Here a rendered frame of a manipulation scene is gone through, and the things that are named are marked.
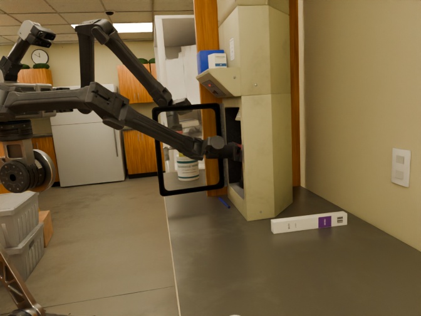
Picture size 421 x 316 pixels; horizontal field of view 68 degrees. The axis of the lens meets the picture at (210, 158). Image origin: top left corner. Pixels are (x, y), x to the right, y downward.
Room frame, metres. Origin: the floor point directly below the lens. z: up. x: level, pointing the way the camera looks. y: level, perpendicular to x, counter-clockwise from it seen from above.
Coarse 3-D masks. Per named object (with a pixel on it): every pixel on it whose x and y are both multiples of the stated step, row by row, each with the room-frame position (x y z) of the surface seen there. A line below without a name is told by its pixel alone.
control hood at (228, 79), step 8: (208, 72) 1.13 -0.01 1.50; (216, 72) 1.12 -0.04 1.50; (224, 72) 1.13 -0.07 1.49; (232, 72) 1.13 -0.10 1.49; (240, 72) 1.14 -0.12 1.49; (200, 80) 1.37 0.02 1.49; (216, 80) 1.14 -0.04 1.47; (224, 80) 1.13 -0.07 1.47; (232, 80) 1.13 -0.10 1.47; (240, 80) 1.14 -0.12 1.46; (224, 88) 1.15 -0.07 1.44; (232, 88) 1.13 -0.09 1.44; (240, 88) 1.14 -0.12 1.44; (224, 96) 1.27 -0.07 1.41; (232, 96) 1.17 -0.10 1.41
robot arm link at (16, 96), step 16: (16, 96) 1.05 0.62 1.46; (32, 96) 1.04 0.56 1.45; (48, 96) 1.02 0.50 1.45; (64, 96) 1.00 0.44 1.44; (80, 96) 0.99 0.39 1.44; (96, 96) 0.99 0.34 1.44; (112, 96) 1.04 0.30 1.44; (0, 112) 1.04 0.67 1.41; (16, 112) 1.07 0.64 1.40; (96, 112) 1.01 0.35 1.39; (112, 112) 1.02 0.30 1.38
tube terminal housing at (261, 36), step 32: (224, 32) 1.34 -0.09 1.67; (256, 32) 1.15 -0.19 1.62; (288, 32) 1.30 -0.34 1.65; (256, 64) 1.15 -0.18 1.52; (288, 64) 1.30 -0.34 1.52; (256, 96) 1.15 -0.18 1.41; (288, 96) 1.29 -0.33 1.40; (256, 128) 1.14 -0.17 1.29; (288, 128) 1.29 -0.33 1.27; (256, 160) 1.14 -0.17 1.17; (288, 160) 1.28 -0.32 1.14; (256, 192) 1.14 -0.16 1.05; (288, 192) 1.28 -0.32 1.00
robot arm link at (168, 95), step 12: (96, 36) 1.34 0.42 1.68; (108, 36) 1.35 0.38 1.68; (120, 48) 1.38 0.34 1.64; (120, 60) 1.40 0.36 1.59; (132, 60) 1.39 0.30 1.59; (132, 72) 1.42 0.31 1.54; (144, 72) 1.41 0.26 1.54; (144, 84) 1.43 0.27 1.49; (156, 84) 1.44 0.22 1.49; (156, 96) 1.44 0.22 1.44; (168, 96) 1.46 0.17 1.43
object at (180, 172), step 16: (176, 112) 1.39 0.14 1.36; (192, 112) 1.40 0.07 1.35; (208, 112) 1.42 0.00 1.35; (176, 128) 1.38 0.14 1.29; (192, 128) 1.40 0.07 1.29; (208, 128) 1.42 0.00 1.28; (160, 144) 1.37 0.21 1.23; (176, 160) 1.38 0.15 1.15; (192, 160) 1.40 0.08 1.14; (208, 160) 1.42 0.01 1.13; (176, 176) 1.38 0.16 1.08; (192, 176) 1.40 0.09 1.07; (208, 176) 1.42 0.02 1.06
